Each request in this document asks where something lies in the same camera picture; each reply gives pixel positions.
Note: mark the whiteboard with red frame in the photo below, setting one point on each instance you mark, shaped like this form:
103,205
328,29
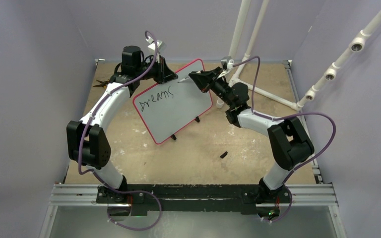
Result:
167,108

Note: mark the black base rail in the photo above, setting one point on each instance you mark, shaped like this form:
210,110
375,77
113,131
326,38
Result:
143,198

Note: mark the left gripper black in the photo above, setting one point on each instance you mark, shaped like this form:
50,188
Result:
164,74

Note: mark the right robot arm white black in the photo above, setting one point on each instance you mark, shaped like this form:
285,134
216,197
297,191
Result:
288,139

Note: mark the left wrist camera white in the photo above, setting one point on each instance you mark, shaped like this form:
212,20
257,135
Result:
155,47

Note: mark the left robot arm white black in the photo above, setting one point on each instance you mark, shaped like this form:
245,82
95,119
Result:
86,139

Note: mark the aluminium table frame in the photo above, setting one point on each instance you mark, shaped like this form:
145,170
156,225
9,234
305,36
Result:
311,213

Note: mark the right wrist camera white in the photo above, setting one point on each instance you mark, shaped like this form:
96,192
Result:
227,65

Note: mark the yellow black pliers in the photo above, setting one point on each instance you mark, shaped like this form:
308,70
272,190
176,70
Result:
102,84

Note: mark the black marker cap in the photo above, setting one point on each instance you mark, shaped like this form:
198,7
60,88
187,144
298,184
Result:
223,155

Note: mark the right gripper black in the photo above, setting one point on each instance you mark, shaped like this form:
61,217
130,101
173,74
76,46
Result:
203,79

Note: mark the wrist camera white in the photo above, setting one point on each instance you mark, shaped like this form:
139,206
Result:
155,47
227,65

